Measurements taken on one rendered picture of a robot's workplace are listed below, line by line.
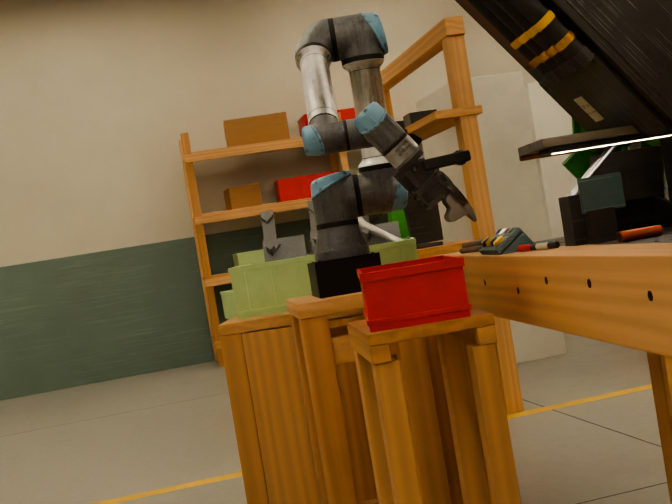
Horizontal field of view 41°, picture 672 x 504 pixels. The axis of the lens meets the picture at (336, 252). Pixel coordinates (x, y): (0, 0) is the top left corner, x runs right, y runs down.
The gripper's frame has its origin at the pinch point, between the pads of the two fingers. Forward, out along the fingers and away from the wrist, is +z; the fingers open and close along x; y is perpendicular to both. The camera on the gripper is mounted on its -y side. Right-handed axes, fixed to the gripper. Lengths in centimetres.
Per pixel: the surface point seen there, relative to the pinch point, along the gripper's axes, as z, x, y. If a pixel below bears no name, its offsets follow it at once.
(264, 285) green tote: -19, -89, 46
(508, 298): 17.9, 7.2, 9.1
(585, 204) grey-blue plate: 11.5, 23.0, -13.6
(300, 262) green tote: -16, -86, 33
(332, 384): 9, -24, 51
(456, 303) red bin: 5.9, 28.3, 21.4
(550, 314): 19.5, 33.8, 10.3
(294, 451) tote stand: 25, -78, 76
